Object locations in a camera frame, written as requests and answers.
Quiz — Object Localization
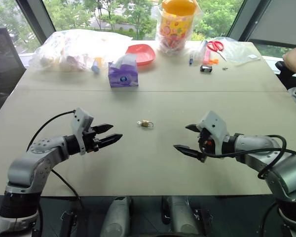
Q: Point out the red handled scissors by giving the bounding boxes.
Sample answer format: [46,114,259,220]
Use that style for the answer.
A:
[206,40,228,62]

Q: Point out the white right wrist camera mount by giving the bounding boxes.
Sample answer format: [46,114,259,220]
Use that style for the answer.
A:
[196,110,230,155]

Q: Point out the orange lidded jar in bag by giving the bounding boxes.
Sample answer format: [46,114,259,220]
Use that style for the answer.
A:
[155,0,203,56]

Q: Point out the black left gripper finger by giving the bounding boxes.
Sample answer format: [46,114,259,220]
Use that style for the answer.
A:
[92,124,114,135]
[98,134,123,149]

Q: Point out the clear flat plastic bag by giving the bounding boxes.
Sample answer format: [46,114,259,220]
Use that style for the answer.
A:
[211,37,262,68]

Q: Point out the large clear bag of items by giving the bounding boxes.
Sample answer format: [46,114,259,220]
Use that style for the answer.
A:
[31,29,133,73]

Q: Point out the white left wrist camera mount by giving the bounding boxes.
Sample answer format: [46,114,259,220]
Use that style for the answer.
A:
[71,107,94,156]

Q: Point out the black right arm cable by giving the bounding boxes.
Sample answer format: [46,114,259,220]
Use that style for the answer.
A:
[201,135,287,180]

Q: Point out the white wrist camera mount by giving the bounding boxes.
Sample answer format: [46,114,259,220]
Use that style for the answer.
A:
[196,110,230,155]
[71,107,94,156]

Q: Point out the red plastic plate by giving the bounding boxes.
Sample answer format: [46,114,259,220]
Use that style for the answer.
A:
[125,43,156,67]

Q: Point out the grey rounded robot leg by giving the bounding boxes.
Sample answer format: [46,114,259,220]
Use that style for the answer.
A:
[100,196,133,237]
[162,196,201,237]

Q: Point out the purple tissue box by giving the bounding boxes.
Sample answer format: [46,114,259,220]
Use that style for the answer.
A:
[108,54,140,88]

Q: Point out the blue yellow glue tube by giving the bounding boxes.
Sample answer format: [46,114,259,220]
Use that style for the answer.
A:
[91,57,103,75]

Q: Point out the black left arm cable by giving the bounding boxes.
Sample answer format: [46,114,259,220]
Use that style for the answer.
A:
[26,111,84,208]

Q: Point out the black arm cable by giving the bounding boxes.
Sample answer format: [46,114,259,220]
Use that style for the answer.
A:
[201,135,287,180]
[26,111,84,208]

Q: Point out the black strap buckle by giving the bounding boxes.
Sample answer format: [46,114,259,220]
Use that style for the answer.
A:
[60,209,77,237]

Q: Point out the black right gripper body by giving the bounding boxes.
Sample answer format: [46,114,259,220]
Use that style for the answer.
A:
[198,128,217,159]

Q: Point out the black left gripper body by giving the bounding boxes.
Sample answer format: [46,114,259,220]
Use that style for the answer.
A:
[82,127,101,153]

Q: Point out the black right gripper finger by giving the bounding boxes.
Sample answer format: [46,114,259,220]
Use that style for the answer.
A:
[185,123,201,133]
[173,144,205,163]

